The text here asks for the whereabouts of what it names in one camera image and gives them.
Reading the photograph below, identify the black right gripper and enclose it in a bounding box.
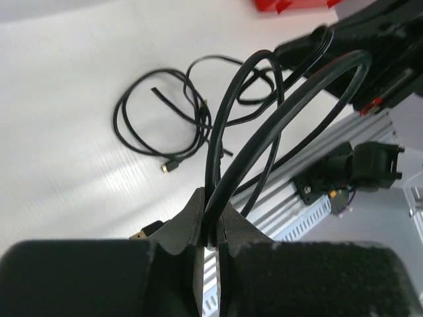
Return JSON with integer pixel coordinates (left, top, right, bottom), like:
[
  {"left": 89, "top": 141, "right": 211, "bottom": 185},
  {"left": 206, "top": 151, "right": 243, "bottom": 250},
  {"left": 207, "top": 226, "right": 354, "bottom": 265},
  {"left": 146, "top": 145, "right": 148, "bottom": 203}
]
[{"left": 274, "top": 1, "right": 422, "bottom": 114}]

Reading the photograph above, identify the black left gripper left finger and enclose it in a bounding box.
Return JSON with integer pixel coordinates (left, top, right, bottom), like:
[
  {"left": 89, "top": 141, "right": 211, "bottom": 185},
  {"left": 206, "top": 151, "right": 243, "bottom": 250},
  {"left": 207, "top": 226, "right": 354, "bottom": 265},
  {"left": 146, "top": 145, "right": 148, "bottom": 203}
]
[{"left": 1, "top": 188, "right": 205, "bottom": 316}]

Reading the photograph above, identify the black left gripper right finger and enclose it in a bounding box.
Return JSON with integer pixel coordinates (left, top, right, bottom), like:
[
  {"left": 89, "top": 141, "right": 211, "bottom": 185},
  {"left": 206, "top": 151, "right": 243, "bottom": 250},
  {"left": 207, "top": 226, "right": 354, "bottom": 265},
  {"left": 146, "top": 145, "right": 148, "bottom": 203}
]
[{"left": 217, "top": 206, "right": 416, "bottom": 316}]

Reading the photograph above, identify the red plastic tray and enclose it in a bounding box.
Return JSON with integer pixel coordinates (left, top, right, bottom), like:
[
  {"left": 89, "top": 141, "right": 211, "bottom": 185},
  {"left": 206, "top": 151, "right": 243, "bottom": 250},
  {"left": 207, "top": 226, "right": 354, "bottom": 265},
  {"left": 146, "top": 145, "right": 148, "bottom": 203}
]
[{"left": 253, "top": 0, "right": 343, "bottom": 14}]

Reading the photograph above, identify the white slotted cable duct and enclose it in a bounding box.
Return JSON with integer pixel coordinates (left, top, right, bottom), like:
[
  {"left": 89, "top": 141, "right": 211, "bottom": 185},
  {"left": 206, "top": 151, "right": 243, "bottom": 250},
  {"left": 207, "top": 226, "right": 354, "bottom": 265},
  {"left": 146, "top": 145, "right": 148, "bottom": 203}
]
[{"left": 202, "top": 196, "right": 331, "bottom": 316}]

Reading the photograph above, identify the aluminium rail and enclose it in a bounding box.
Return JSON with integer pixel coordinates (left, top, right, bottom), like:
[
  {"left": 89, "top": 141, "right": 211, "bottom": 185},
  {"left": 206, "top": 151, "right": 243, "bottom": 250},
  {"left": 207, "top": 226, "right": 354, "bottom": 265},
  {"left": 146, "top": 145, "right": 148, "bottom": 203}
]
[{"left": 202, "top": 114, "right": 420, "bottom": 316}]

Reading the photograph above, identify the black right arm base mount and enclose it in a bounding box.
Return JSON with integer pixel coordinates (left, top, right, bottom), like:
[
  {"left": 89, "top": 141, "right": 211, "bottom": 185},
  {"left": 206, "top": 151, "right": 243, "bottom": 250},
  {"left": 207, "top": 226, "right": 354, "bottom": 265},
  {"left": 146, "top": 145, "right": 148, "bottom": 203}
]
[{"left": 292, "top": 142, "right": 352, "bottom": 205}]

